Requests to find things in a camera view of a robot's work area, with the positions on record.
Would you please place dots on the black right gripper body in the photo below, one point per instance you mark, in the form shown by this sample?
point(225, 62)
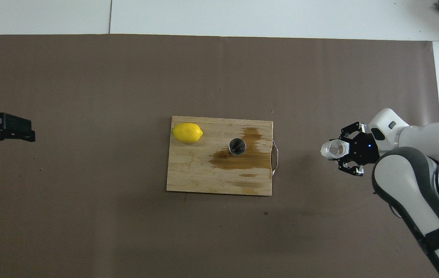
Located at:
point(364, 148)

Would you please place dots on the steel double jigger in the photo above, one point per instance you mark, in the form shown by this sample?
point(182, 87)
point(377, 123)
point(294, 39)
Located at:
point(237, 146)

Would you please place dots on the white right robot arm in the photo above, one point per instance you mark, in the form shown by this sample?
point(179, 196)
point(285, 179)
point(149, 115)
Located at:
point(416, 185)

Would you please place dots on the brown paper table mat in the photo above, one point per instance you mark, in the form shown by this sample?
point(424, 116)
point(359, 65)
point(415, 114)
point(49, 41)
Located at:
point(242, 77)

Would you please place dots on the wooden cutting board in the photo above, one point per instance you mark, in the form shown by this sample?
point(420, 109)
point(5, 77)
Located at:
point(204, 181)

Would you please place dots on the yellow lemon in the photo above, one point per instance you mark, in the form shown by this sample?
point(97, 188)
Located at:
point(187, 133)

